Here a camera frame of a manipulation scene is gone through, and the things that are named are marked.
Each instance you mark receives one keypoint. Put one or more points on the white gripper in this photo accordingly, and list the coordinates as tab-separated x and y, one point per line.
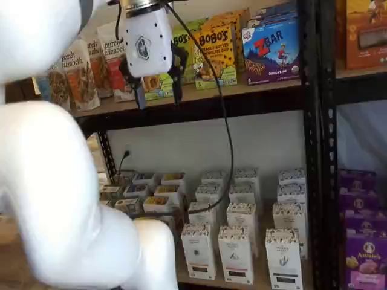
148	42

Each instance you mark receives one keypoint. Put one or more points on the white box with green strip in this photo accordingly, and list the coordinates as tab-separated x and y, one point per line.
291	176
291	193
282	259
288	216

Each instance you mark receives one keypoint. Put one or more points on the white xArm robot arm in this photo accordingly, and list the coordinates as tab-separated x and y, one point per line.
45	181

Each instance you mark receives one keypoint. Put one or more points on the green Bobo's apple pie box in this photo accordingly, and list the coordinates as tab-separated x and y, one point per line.
185	39
157	87
193	25

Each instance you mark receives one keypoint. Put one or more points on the yellow Bobo's peanut butter box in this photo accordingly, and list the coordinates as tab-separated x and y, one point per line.
245	18
237	36
211	57

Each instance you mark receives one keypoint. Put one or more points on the small white box yellow top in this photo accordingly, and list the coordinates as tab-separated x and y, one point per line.
158	204
167	191
172	178

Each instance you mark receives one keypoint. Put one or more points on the white box with brown strip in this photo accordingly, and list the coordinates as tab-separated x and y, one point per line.
198	253
201	213
213	177
207	193

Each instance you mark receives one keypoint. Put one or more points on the blue Z Bar box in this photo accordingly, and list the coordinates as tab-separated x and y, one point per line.
272	54
272	15

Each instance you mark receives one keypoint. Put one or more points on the white box with pink strip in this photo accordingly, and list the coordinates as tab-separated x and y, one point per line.
242	214
236	256
246	175
243	193

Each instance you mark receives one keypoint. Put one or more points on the black metal shelf rack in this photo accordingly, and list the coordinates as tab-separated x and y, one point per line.
311	121
329	136

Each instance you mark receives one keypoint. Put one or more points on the orange snack box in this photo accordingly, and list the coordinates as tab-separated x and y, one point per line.
366	36

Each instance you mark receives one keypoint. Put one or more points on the purple Annie's box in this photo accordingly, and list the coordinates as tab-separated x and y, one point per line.
356	179
367	262
366	225
359	201

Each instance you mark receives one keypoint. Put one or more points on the red Purely Elizabeth granola bag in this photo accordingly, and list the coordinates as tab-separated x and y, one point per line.
116	69

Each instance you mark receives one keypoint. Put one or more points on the orange Purely Elizabeth granola bag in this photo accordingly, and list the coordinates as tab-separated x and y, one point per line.
101	78
80	84

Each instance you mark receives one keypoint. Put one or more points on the blue Purely Elizabeth granola bag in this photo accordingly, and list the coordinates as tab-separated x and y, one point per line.
59	87

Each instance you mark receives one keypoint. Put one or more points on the white wall outlet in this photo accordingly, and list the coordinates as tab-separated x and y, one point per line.
128	148

